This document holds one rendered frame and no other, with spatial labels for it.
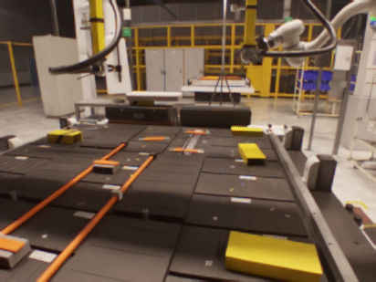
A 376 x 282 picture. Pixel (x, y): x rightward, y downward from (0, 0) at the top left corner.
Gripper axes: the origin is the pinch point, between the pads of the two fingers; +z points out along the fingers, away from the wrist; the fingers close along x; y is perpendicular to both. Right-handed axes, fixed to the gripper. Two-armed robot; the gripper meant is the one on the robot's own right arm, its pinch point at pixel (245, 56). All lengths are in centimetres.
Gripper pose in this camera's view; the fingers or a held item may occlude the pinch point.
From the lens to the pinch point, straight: 158.5
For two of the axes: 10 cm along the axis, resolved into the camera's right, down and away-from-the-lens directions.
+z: -8.7, 4.7, 1.7
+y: -0.2, 3.1, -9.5
